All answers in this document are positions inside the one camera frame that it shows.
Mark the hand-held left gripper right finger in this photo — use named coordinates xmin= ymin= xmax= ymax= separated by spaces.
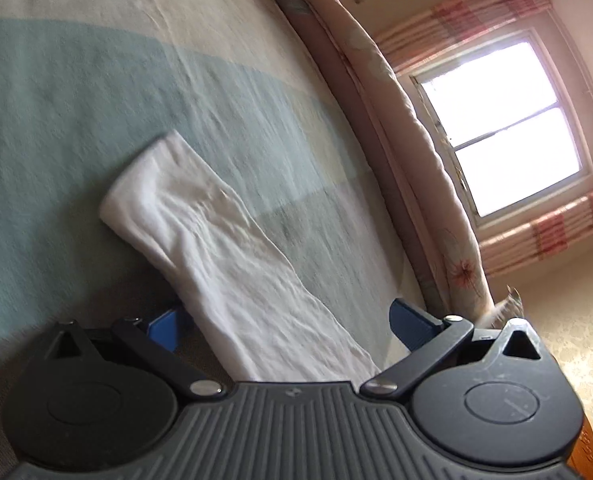
xmin=359 ymin=299 xmax=550 ymax=403

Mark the folded pink floral quilt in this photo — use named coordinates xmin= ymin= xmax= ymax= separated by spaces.
xmin=269 ymin=0 xmax=497 ymax=321

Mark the white printed t-shirt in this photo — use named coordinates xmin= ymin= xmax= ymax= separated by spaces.
xmin=99 ymin=129 xmax=382 ymax=383

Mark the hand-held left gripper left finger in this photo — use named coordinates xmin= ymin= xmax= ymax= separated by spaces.
xmin=40 ymin=307 xmax=226 ymax=402

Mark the pink checked curtain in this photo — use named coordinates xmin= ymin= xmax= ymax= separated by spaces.
xmin=373 ymin=0 xmax=552 ymax=73
xmin=476 ymin=180 xmax=593 ymax=278

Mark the window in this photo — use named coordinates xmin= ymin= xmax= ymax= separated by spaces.
xmin=409 ymin=27 xmax=593 ymax=221

